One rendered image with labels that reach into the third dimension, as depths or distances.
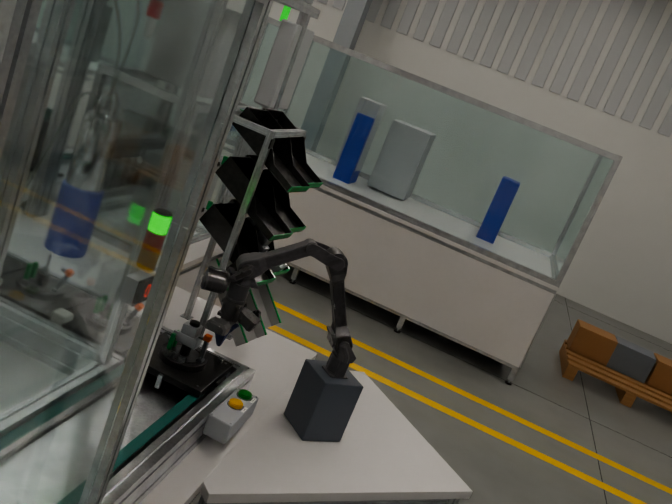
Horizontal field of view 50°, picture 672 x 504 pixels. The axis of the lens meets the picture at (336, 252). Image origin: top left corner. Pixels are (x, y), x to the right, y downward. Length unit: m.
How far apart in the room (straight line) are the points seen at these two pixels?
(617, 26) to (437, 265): 5.45
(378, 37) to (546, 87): 2.42
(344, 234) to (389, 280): 0.54
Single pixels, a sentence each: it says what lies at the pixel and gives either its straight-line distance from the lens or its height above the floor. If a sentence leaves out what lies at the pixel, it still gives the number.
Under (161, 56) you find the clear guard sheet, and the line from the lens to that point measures 0.90.
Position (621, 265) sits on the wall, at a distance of 10.64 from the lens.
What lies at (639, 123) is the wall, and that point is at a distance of 10.50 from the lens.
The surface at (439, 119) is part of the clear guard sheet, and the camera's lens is 5.90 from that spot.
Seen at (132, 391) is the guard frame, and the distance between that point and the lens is 1.25.
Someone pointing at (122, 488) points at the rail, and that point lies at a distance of 1.65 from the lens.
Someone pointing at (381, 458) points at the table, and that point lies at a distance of 2.33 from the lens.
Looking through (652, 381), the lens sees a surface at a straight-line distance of 7.65.
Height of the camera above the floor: 1.94
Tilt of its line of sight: 14 degrees down
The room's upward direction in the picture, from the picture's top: 22 degrees clockwise
